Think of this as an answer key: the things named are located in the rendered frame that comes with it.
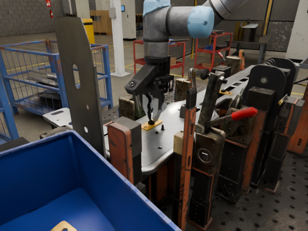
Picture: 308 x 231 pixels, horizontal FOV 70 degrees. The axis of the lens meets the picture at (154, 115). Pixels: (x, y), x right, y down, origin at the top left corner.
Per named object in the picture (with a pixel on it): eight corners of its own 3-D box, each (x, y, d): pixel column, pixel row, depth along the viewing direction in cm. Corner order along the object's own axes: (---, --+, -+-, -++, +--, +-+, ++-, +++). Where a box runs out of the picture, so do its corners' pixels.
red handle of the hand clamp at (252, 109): (202, 120, 63) (256, 103, 51) (206, 127, 63) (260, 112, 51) (195, 125, 60) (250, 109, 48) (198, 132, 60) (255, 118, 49)
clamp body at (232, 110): (219, 182, 92) (233, 100, 76) (246, 196, 85) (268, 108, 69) (209, 195, 86) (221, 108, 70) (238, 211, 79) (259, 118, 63)
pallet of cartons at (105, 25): (115, 34, 1380) (113, 10, 1322) (107, 35, 1316) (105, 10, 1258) (100, 33, 1430) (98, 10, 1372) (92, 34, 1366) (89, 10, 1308)
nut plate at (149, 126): (155, 118, 78) (155, 115, 78) (163, 121, 76) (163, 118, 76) (138, 127, 73) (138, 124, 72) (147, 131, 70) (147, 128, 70)
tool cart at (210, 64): (210, 69, 552) (214, 28, 510) (227, 73, 524) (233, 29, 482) (191, 76, 499) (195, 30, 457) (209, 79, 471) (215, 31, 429)
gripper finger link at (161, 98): (165, 110, 69) (164, 83, 66) (162, 112, 68) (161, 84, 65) (153, 107, 72) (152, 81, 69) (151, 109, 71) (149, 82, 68)
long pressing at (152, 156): (248, 65, 160) (249, 63, 160) (282, 69, 147) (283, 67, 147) (88, 145, 65) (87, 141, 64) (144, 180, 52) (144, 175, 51)
